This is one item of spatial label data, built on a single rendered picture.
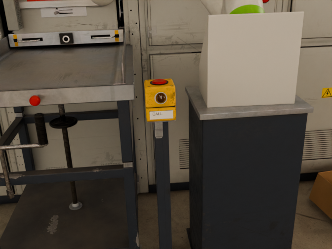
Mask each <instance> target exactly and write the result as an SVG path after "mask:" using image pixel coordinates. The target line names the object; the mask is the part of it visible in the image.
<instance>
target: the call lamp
mask: <svg viewBox="0 0 332 249"><path fill-rule="evenodd" d="M154 99H155V102H156V103H158V104H164V103H165V102H166V101H167V95H166V94H165V93H164V92H158V93H156V95H155V98H154Z"/></svg>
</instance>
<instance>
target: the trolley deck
mask: <svg viewBox="0 0 332 249"><path fill-rule="evenodd" d="M118 48H119V46H106V47H84V48H64V49H42V50H22V51H16V52H14V53H13V54H11V55H10V56H8V57H7V58H6V59H4V60H3V61H1V62H0V108H9V107H27V106H32V105H31V104H30V102H29V99H30V98H31V96H33V95H37V96H38V97H39V98H40V99H41V102H40V104H39V105H38V106H43V105H61V104H78V103H95V102H112V101H130V100H135V88H134V65H133V47H132V45H127V54H126V82H125V84H116V85H113V81H114V75H115V68H116V61H117V55H118Z"/></svg>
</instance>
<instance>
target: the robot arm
mask: <svg viewBox="0 0 332 249"><path fill-rule="evenodd" d="M91 1H92V2H94V3H95V4H97V5H102V6H104V5H108V4H110V3H111V2H113V0H91ZM200 1H201V2H202V4H203V5H204V6H205V8H206V9H207V10H208V12H209V13H210V15H221V14H247V13H265V11H264V6H263V1H262V0H200Z"/></svg>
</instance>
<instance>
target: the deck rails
mask: <svg viewBox="0 0 332 249"><path fill-rule="evenodd" d="M14 52H16V50H9V45H8V40H7V37H5V38H3V39H1V40H0V62H1V61H3V60H4V59H6V58H7V57H8V56H10V55H11V54H13V53H14ZM126 54H127V45H126V42H125V32H124V43H123V45H119V48H118V55H117V61H116V68H115V75H114V81H113V85H116V84H125V82H126Z"/></svg>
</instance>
